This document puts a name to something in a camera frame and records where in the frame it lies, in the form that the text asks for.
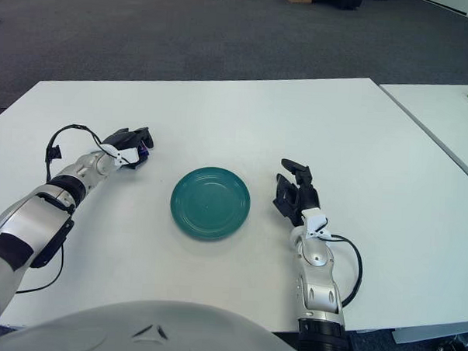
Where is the teal green plate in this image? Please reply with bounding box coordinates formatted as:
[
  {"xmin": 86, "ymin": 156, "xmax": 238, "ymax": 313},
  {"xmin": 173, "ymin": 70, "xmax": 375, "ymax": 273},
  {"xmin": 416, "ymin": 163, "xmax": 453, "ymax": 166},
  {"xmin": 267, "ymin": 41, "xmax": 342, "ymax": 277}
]
[{"xmin": 168, "ymin": 165, "xmax": 254, "ymax": 245}]

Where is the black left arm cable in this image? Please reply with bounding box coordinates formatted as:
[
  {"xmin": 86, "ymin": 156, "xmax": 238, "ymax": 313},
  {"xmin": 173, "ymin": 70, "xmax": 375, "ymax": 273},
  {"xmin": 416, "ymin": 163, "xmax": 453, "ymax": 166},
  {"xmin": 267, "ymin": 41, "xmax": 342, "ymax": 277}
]
[{"xmin": 16, "ymin": 121, "xmax": 107, "ymax": 298}]

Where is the black cabinet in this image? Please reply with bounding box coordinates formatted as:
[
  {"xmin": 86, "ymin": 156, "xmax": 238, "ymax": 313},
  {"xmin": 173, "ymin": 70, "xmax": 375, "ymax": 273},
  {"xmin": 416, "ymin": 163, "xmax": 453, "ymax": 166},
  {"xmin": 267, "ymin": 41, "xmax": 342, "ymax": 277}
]
[{"xmin": 313, "ymin": 0, "xmax": 365, "ymax": 12}]

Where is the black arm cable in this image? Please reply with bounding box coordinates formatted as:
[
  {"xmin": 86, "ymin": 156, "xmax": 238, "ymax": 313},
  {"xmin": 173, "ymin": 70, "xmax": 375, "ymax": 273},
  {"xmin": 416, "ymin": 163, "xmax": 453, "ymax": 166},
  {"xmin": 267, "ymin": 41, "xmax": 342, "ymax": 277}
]
[
  {"xmin": 16, "ymin": 121, "xmax": 107, "ymax": 298},
  {"xmin": 324, "ymin": 233, "xmax": 366, "ymax": 307}
]

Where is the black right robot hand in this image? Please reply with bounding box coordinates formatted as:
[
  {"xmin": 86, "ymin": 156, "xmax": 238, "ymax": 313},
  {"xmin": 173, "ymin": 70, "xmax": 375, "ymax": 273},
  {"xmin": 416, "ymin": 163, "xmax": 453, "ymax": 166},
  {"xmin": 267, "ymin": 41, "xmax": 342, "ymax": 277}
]
[{"xmin": 271, "ymin": 158, "xmax": 323, "ymax": 229}]

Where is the white neighbouring table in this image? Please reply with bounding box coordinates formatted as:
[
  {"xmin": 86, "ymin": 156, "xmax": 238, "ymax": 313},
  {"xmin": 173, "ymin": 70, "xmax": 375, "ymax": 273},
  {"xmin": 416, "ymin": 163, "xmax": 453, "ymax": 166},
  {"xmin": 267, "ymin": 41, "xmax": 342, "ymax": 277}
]
[{"xmin": 374, "ymin": 79, "xmax": 468, "ymax": 187}]

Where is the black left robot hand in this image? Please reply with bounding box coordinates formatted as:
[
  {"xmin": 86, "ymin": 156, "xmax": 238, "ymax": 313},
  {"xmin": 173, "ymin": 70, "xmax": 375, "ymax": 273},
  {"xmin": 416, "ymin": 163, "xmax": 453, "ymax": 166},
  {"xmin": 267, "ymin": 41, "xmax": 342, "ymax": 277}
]
[{"xmin": 102, "ymin": 125, "xmax": 157, "ymax": 171}]

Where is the grey robot torso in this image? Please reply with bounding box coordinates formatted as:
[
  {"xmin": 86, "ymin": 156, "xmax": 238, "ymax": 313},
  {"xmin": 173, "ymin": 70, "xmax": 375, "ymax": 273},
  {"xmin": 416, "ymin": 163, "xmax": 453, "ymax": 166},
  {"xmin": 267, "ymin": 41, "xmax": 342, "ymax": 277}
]
[{"xmin": 0, "ymin": 293, "xmax": 311, "ymax": 351}]

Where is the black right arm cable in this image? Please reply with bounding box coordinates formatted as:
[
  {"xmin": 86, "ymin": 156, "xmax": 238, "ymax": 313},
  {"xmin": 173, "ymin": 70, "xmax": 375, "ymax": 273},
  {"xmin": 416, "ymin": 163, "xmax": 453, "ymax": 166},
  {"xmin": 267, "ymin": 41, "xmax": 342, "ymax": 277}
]
[{"xmin": 324, "ymin": 233, "xmax": 366, "ymax": 307}]

